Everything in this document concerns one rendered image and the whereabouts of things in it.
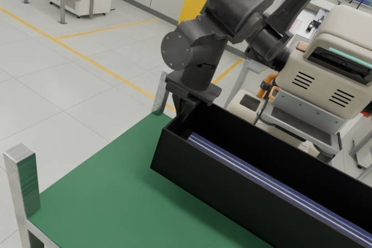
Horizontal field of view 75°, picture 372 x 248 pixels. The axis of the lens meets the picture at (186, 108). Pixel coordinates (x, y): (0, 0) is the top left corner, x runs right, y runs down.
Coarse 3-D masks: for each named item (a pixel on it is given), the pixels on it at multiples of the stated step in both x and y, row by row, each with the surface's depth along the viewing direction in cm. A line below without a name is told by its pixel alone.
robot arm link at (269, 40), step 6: (264, 30) 68; (270, 30) 68; (258, 36) 69; (264, 36) 68; (270, 36) 68; (276, 36) 68; (252, 42) 70; (258, 42) 69; (264, 42) 68; (270, 42) 67; (276, 42) 67; (258, 48) 70; (264, 48) 69; (270, 48) 68; (264, 54) 70
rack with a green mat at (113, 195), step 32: (160, 96) 71; (128, 128) 67; (160, 128) 70; (32, 160) 36; (96, 160) 55; (128, 160) 58; (32, 192) 39; (64, 192) 47; (96, 192) 49; (128, 192) 51; (160, 192) 54; (32, 224) 42; (64, 224) 43; (96, 224) 44; (128, 224) 46; (160, 224) 48; (192, 224) 50; (224, 224) 52
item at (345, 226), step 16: (208, 144) 55; (224, 160) 52; (240, 160) 54; (256, 176) 51; (288, 192) 50; (304, 208) 48; (320, 208) 49; (336, 224) 47; (352, 224) 48; (368, 240) 46
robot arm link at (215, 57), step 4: (216, 40) 39; (220, 40) 40; (224, 40) 40; (212, 44) 40; (216, 44) 40; (220, 44) 40; (224, 44) 41; (212, 48) 40; (216, 48) 40; (220, 48) 41; (224, 48) 42; (212, 52) 41; (216, 52) 41; (220, 52) 41; (212, 56) 41; (216, 56) 42; (220, 56) 42; (208, 60) 41; (212, 60) 42; (216, 60) 42; (200, 64) 43; (212, 64) 42
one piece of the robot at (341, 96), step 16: (288, 48) 80; (304, 48) 80; (272, 64) 81; (288, 64) 78; (304, 64) 75; (288, 80) 80; (304, 80) 78; (320, 80) 75; (336, 80) 73; (352, 80) 72; (304, 96) 80; (320, 96) 78; (336, 96) 76; (352, 96) 74; (368, 96) 71; (336, 112) 78; (352, 112) 76; (368, 112) 75; (272, 128) 93; (304, 144) 95
